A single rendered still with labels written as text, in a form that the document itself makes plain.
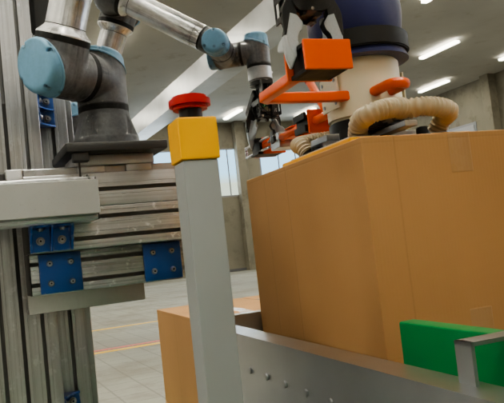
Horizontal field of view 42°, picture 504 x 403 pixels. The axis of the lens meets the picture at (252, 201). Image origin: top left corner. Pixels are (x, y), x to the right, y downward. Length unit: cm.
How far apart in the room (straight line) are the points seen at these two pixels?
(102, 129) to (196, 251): 54
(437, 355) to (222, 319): 33
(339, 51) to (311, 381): 55
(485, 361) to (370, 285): 33
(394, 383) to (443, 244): 40
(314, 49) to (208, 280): 41
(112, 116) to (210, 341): 65
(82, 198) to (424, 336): 71
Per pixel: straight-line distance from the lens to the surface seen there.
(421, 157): 123
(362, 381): 98
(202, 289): 106
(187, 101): 108
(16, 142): 167
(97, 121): 152
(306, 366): 115
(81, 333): 172
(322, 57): 110
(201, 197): 106
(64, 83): 145
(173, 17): 201
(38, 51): 146
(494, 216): 131
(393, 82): 138
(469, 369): 82
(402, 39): 150
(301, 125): 172
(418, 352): 104
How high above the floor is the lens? 78
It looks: 4 degrees up
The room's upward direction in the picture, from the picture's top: 6 degrees counter-clockwise
